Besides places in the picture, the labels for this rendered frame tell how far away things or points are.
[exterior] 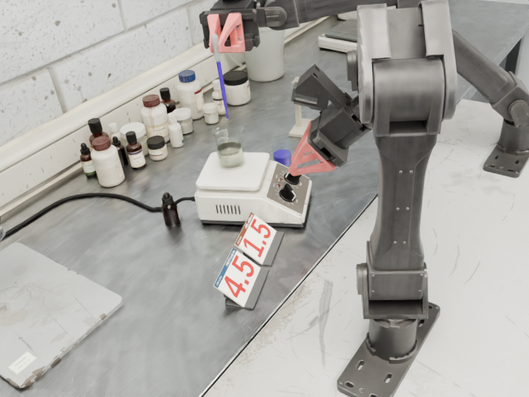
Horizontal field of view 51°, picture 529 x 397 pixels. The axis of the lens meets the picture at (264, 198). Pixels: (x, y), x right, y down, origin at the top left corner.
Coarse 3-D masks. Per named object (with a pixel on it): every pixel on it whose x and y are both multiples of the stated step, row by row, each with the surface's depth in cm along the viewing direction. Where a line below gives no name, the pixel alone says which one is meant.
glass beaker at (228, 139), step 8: (216, 128) 103; (224, 128) 103; (232, 128) 103; (240, 128) 102; (216, 136) 103; (224, 136) 104; (232, 136) 104; (240, 136) 101; (216, 144) 101; (224, 144) 100; (232, 144) 100; (240, 144) 102; (216, 152) 103; (224, 152) 101; (232, 152) 101; (240, 152) 102; (224, 160) 102; (232, 160) 102; (240, 160) 103; (224, 168) 103; (232, 168) 103
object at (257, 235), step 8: (256, 224) 99; (264, 224) 100; (248, 232) 96; (256, 232) 97; (264, 232) 99; (248, 240) 95; (256, 240) 96; (264, 240) 98; (248, 248) 94; (256, 248) 95; (264, 248) 96; (256, 256) 94
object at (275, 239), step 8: (256, 216) 100; (240, 232) 95; (272, 232) 100; (280, 232) 100; (272, 240) 99; (280, 240) 98; (240, 248) 93; (272, 248) 97; (248, 256) 96; (264, 256) 95; (272, 256) 95; (256, 264) 94; (264, 264) 94
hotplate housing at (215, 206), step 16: (208, 192) 101; (224, 192) 101; (240, 192) 100; (256, 192) 100; (208, 208) 102; (224, 208) 101; (240, 208) 101; (256, 208) 100; (272, 208) 99; (288, 208) 100; (304, 208) 102; (272, 224) 102; (288, 224) 101
